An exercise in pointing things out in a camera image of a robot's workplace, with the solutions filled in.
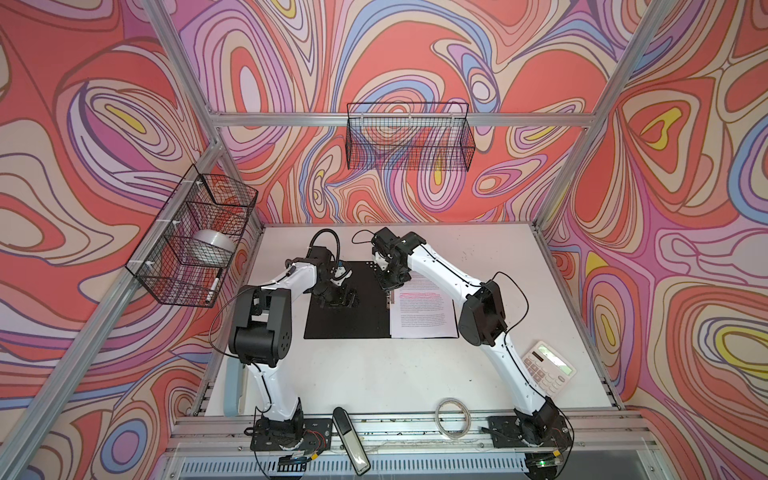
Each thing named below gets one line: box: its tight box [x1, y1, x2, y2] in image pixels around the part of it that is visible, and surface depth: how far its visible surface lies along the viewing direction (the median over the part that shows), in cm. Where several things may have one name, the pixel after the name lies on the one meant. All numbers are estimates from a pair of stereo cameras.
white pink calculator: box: [521, 341, 577, 399], surface depth 83 cm
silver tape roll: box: [191, 229, 236, 254], surface depth 75 cm
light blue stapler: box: [224, 358, 243, 417], surface depth 77 cm
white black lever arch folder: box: [305, 261, 460, 339], surface depth 94 cm
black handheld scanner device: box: [332, 407, 372, 476], surface depth 71 cm
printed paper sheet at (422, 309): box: [391, 271, 458, 338], surface depth 95 cm
